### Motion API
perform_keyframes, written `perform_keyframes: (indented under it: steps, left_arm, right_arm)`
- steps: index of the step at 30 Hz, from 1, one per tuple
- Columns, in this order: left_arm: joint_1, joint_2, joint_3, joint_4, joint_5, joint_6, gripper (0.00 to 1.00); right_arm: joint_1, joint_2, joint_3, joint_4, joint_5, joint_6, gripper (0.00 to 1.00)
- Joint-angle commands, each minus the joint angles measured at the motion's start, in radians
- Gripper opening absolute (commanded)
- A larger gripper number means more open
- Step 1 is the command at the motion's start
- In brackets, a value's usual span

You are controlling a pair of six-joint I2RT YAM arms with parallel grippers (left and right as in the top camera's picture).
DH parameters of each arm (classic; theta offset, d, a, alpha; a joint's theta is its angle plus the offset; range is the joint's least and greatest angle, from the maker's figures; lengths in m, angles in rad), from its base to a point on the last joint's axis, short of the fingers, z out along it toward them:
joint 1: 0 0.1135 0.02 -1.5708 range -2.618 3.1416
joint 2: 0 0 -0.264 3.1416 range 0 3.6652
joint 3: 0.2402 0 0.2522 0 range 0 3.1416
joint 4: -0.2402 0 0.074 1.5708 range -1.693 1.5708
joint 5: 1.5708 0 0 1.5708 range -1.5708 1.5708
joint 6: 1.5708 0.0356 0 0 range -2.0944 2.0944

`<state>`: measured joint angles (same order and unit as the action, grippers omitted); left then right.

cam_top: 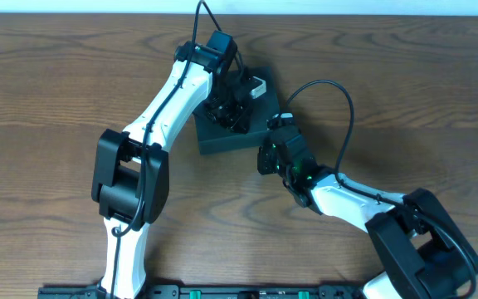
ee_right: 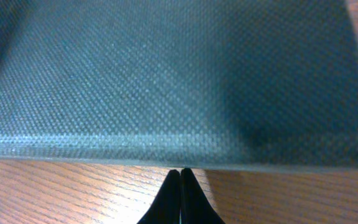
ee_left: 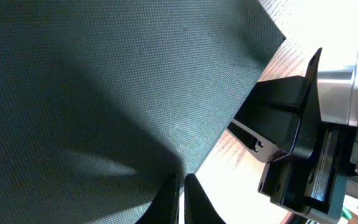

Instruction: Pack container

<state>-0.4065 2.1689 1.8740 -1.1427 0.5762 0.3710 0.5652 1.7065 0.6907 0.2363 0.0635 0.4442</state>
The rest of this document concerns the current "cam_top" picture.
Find dark green gift box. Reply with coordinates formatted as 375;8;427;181
194;66;280;154

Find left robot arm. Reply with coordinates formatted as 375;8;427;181
91;31;263;298

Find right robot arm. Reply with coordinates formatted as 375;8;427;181
257;125;478;298

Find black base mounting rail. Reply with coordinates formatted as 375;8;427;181
37;285;364;299

